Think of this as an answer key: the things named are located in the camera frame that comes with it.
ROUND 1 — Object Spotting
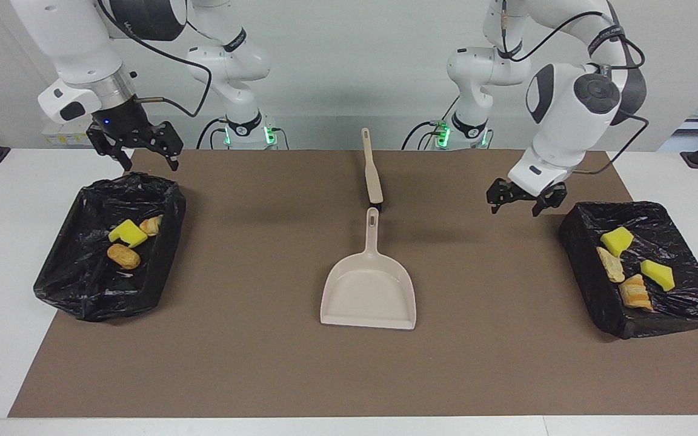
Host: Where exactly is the yellow sponge piece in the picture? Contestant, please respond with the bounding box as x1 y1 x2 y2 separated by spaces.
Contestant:
108 219 148 248
601 226 634 257
640 260 676 291

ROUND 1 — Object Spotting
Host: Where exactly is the brown bread roll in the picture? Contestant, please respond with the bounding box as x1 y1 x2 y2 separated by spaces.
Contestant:
107 244 141 270

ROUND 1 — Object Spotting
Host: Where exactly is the beige plastic dustpan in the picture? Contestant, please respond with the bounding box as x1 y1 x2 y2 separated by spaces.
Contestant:
321 207 417 331

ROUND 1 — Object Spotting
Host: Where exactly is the bin with crumpled black bag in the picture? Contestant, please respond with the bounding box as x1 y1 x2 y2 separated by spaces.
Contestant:
34 173 186 322

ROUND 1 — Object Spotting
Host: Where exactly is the rectangular bin with black bag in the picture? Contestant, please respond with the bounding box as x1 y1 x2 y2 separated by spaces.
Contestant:
559 202 698 340

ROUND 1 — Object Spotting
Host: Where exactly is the brown paper table mat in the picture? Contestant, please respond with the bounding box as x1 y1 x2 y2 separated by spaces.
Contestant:
8 150 698 418

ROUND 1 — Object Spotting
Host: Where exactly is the black right base cable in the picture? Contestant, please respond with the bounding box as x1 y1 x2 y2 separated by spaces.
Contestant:
196 117 229 150

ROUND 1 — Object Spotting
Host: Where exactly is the black base cable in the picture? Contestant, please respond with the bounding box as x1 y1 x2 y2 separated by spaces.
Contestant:
401 121 448 150
196 117 229 150

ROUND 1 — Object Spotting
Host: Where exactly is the white wall socket box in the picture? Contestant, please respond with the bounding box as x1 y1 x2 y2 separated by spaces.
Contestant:
42 121 94 147

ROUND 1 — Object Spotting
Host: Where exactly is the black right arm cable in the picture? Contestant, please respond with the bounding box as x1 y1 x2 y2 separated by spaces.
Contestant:
98 0 213 119

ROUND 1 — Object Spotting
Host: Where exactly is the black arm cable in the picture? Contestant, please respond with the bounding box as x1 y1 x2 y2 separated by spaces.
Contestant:
497 0 651 176
98 0 213 119

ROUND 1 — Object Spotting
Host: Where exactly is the black left base cable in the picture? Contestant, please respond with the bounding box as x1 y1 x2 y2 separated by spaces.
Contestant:
401 121 448 150

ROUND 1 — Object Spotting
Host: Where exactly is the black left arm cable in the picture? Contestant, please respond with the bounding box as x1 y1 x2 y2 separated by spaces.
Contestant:
497 0 651 176

